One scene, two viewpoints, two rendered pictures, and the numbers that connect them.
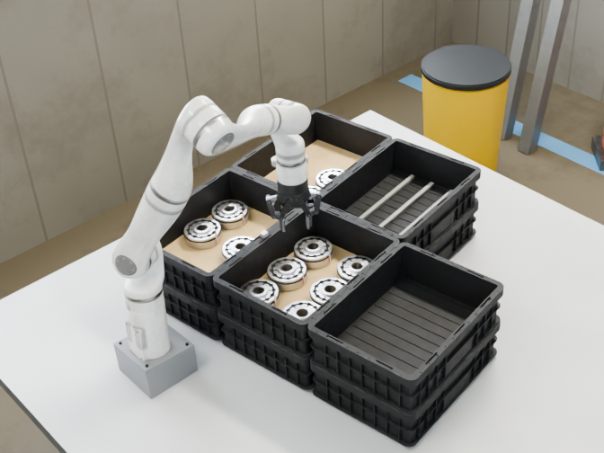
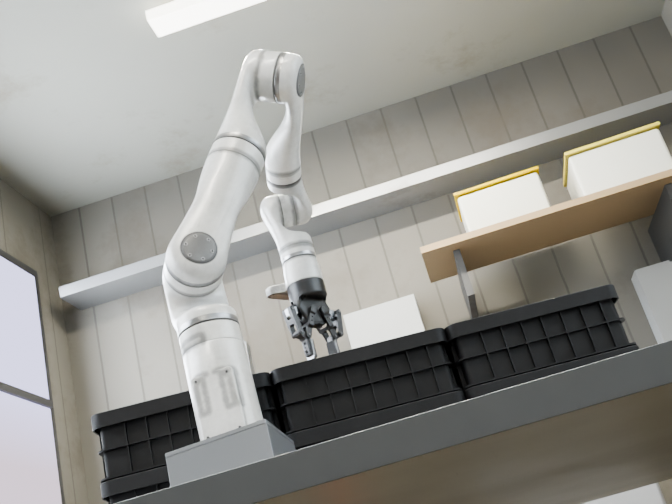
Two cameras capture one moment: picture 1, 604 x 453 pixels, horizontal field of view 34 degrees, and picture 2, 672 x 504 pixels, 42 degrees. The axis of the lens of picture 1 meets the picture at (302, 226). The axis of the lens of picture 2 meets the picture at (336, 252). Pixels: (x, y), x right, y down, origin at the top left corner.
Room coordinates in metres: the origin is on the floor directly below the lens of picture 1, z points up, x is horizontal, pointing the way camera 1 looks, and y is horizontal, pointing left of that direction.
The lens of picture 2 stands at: (0.79, 1.09, 0.53)
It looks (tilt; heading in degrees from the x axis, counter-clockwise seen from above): 23 degrees up; 315
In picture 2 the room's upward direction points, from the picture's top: 15 degrees counter-clockwise
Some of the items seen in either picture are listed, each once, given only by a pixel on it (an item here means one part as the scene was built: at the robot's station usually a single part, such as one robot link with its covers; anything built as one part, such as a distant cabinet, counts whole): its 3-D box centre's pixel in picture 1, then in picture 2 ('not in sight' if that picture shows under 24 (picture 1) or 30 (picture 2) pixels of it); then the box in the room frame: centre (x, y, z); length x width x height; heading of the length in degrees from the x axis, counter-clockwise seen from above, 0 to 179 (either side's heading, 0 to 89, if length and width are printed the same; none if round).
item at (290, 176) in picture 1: (290, 162); (295, 275); (1.99, 0.02, 1.17); 0.11 x 0.09 x 0.06; 4
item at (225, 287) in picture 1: (307, 262); (360, 384); (1.92, -0.01, 0.92); 0.40 x 0.30 x 0.02; 139
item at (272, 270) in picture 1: (287, 270); not in sight; (1.97, 0.05, 0.86); 0.10 x 0.10 x 0.01
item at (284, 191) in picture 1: (293, 190); (310, 304); (1.97, 0.02, 1.10); 0.08 x 0.08 x 0.09
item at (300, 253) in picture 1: (313, 248); not in sight; (2.05, -0.03, 0.86); 0.10 x 0.10 x 0.01
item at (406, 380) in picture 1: (407, 308); (515, 344); (1.72, -0.24, 0.92); 0.40 x 0.30 x 0.02; 139
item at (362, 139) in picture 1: (314, 169); not in sight; (2.42, -0.05, 0.87); 0.40 x 0.30 x 0.11; 139
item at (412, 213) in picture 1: (398, 203); not in sight; (2.22, -0.27, 0.87); 0.40 x 0.30 x 0.11; 139
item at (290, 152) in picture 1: (285, 130); (286, 228); (1.97, 0.02, 1.27); 0.09 x 0.07 x 0.15; 56
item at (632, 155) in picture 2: not in sight; (618, 176); (2.41, -2.40, 2.03); 0.44 x 0.37 x 0.24; 39
